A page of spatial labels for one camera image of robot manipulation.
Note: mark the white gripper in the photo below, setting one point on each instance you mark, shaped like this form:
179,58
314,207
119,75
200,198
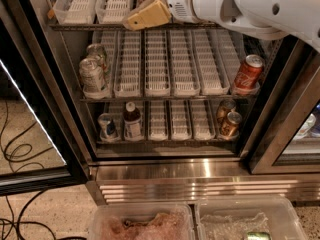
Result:
179,1

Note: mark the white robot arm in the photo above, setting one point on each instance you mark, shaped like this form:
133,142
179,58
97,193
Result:
262,19

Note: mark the white green can rear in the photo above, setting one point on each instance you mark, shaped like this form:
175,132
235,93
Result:
98,51

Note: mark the white green can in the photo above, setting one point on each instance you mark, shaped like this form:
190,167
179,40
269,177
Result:
92,75
98,51

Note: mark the white green can front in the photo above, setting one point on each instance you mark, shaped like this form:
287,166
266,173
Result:
92,75

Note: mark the red coke can middle shelf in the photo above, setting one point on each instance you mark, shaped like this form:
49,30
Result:
249,72

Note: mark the gold can rear bottom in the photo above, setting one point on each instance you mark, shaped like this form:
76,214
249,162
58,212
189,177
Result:
225,106

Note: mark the gold can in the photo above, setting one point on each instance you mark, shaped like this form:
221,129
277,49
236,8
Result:
225,106
230,124

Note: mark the blue silver can bottom shelf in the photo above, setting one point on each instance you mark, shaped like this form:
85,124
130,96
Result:
107,126

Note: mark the gold can front bottom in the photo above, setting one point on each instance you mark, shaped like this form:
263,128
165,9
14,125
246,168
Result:
230,124

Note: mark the glass fridge door left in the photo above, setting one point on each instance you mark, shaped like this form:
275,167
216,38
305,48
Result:
44,143

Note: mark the steel fridge base grille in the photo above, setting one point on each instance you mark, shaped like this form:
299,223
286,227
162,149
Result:
191,180

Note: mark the right fridge glass door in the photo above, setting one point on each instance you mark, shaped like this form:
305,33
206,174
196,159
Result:
278,152

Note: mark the green can in bin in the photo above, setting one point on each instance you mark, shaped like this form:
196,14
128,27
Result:
258,236

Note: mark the brown bottle white cap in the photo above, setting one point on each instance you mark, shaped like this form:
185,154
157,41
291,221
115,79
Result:
132,120

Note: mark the clear bin with brown contents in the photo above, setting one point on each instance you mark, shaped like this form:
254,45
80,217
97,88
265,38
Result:
142,221

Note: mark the clear bin with bubble wrap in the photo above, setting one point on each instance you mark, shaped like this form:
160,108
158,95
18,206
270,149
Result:
230,218

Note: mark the top wire shelf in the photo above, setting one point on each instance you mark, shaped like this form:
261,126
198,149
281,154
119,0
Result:
101,27

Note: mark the wire shelf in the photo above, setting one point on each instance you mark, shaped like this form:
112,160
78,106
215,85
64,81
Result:
154,98
101,27
169,142

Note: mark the middle wire shelf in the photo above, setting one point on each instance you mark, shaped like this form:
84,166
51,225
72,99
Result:
154,98

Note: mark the bottom wire shelf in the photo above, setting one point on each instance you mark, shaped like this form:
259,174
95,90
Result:
169,142

